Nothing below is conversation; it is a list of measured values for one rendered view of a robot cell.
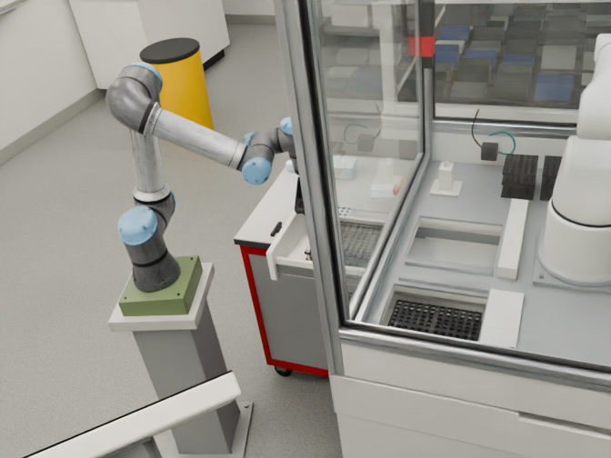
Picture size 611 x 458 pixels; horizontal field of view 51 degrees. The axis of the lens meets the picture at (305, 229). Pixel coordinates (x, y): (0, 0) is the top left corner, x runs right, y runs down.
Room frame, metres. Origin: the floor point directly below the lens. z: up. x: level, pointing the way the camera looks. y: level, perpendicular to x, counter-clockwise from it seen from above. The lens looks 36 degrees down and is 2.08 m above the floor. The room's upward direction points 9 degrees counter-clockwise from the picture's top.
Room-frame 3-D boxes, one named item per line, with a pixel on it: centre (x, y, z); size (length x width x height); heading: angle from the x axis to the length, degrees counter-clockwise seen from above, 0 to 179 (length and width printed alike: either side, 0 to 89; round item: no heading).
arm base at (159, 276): (1.62, 0.49, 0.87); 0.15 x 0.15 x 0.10
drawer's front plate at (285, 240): (1.65, 0.06, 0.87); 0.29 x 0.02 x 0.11; 154
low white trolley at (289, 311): (2.01, -0.14, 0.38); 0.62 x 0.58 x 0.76; 154
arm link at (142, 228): (1.63, 0.50, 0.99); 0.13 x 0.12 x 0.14; 170
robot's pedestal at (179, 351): (1.62, 0.49, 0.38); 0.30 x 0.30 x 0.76; 80
